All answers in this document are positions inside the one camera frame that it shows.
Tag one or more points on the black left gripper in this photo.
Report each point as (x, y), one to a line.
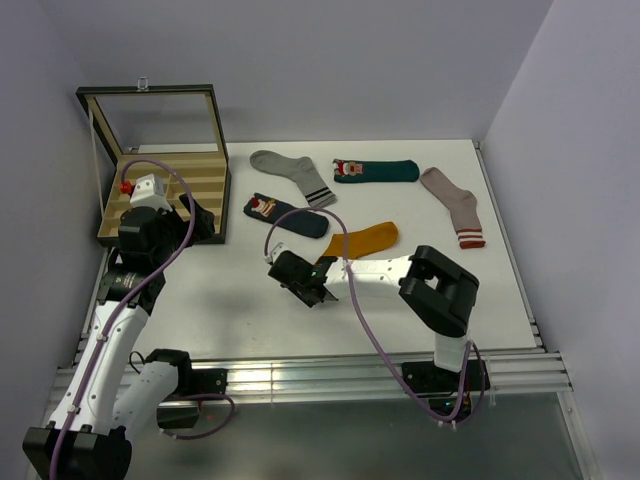
(204, 226)

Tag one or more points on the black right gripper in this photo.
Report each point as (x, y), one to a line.
(301, 297)

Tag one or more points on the mustard yellow sock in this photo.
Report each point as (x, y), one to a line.
(362, 243)

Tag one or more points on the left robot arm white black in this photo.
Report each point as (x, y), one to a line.
(90, 434)

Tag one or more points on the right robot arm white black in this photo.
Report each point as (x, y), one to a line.
(439, 291)

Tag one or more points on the navy santa sock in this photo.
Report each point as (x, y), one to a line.
(271, 210)

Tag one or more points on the black compartment box beige lining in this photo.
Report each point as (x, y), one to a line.
(179, 125)

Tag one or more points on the grey striped sock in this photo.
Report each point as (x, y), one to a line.
(301, 171)

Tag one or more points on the dark green reindeer sock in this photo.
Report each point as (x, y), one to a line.
(358, 171)

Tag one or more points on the taupe sock red cuff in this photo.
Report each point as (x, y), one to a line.
(461, 205)

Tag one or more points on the aluminium rail frame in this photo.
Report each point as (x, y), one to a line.
(220, 306)

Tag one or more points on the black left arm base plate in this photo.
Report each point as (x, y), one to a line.
(210, 382)

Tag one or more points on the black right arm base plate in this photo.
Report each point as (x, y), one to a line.
(424, 378)

